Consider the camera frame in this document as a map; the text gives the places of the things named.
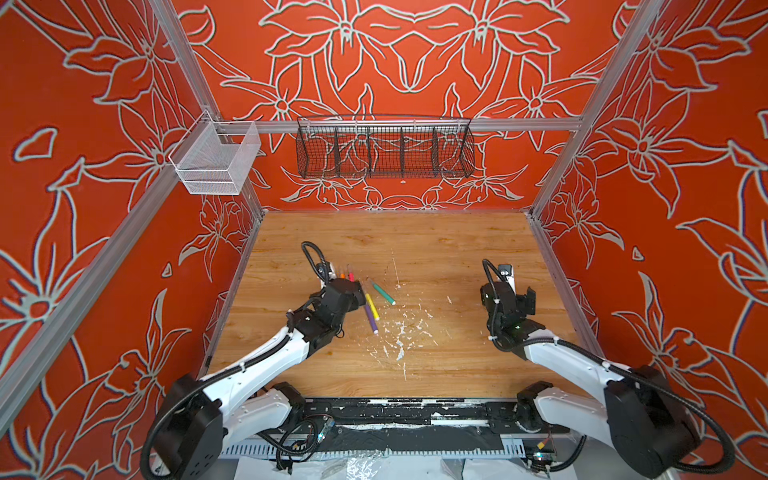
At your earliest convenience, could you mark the white mesh basket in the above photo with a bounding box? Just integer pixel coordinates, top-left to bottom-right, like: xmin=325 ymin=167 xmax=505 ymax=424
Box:
xmin=169 ymin=112 xmax=262 ymax=196

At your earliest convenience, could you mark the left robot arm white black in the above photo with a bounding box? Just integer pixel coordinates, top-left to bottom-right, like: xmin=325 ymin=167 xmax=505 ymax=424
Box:
xmin=140 ymin=279 xmax=366 ymax=479

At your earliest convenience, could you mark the black wire basket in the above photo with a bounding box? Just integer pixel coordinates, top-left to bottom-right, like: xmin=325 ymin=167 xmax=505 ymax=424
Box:
xmin=296 ymin=114 xmax=476 ymax=180

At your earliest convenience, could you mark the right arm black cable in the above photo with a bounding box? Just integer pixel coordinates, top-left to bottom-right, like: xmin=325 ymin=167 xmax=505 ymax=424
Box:
xmin=481 ymin=259 xmax=737 ymax=475

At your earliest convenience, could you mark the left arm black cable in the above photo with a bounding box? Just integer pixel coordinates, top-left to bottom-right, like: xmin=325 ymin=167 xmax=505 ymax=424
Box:
xmin=300 ymin=241 xmax=332 ymax=284

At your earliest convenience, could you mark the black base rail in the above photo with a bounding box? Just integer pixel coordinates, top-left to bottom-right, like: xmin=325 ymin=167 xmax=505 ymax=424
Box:
xmin=249 ymin=397 xmax=571 ymax=437

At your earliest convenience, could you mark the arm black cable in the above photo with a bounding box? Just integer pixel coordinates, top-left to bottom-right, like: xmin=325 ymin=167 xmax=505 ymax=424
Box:
xmin=300 ymin=241 xmax=332 ymax=284
xmin=481 ymin=259 xmax=737 ymax=475

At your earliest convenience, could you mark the yellow highlighter pen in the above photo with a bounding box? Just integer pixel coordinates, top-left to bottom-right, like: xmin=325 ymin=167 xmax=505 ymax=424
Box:
xmin=364 ymin=293 xmax=380 ymax=321

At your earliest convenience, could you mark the purple highlighter pen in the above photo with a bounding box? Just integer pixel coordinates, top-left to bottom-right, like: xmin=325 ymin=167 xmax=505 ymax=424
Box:
xmin=364 ymin=305 xmax=379 ymax=335

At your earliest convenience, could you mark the green highlighter pen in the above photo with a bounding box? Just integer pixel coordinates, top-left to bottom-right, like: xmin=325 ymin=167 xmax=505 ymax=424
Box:
xmin=370 ymin=280 xmax=397 ymax=305

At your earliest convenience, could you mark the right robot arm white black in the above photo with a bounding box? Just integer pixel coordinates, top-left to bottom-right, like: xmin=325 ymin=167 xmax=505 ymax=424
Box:
xmin=480 ymin=277 xmax=736 ymax=479

